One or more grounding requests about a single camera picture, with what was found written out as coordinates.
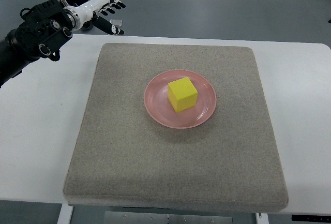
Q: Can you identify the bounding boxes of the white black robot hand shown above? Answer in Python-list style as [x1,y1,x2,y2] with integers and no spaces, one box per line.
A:
[64,0,126,35]

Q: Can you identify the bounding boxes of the yellow foam block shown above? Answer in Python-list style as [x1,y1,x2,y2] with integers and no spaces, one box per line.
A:
[168,77,198,113]

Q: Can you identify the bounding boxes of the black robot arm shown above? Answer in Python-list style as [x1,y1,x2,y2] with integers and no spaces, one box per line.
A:
[1,0,74,85]

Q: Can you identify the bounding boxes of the small metal floor plate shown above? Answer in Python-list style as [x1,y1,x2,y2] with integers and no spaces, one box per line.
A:
[110,19,123,27]

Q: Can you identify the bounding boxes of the pink plate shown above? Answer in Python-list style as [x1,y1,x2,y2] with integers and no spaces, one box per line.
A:
[144,69,217,129]

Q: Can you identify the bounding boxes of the grey felt mat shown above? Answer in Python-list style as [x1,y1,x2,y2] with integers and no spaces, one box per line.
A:
[63,43,289,213]

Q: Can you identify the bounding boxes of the white left table leg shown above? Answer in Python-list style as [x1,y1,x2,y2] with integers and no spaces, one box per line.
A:
[57,204,74,224]

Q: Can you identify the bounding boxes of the black table control panel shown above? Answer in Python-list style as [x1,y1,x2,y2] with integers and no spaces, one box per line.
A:
[291,215,331,223]

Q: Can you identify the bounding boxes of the metal table base bracket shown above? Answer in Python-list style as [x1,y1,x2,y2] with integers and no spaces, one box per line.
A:
[103,211,233,224]

